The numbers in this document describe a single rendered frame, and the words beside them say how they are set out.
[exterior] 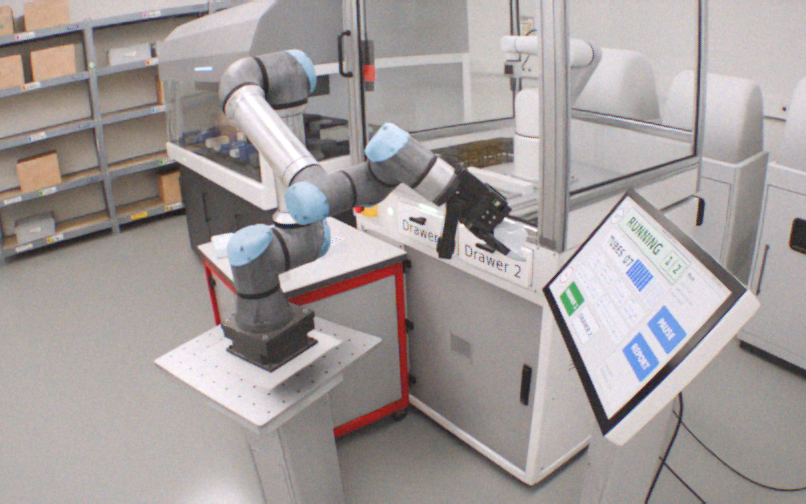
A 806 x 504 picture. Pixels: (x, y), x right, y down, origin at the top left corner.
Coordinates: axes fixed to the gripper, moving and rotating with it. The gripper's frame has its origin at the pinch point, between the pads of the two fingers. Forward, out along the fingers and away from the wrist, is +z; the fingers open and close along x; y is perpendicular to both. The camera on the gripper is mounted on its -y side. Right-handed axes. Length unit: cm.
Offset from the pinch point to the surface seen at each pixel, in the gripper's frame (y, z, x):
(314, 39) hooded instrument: -6, -74, 147
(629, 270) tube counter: 13.5, 14.9, -9.5
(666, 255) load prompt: 20.5, 14.9, -15.7
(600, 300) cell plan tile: 5.5, 14.9, -8.8
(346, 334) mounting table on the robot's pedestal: -50, -8, 32
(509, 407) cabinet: -51, 55, 51
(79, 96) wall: -197, -271, 374
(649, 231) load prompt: 21.5, 14.9, -5.6
